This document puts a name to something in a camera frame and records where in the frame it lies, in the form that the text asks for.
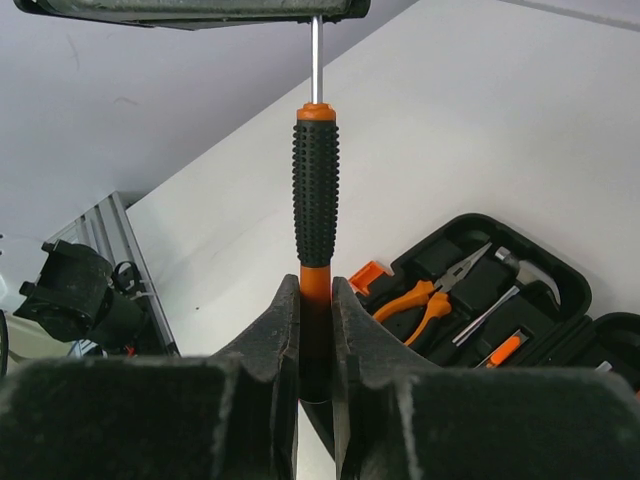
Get aluminium front rail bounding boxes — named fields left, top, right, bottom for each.
left=48, top=192, right=180, bottom=356

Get black handle claw hammer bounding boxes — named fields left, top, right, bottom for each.
left=452, top=247, right=561, bottom=347

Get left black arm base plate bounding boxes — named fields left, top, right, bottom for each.
left=14, top=240, right=148, bottom=352

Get orange handle needle-nose pliers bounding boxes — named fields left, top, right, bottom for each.
left=372, top=242, right=492, bottom=348

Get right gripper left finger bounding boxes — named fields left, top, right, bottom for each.
left=1, top=275, right=300, bottom=479

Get small precision screwdriver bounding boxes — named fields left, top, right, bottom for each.
left=293, top=15, right=339, bottom=403

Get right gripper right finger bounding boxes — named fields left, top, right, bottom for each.
left=332, top=277, right=639, bottom=479

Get black plastic tool case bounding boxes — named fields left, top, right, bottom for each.
left=350, top=214, right=639, bottom=390

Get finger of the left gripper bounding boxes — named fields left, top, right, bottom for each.
left=14, top=0, right=371, bottom=31

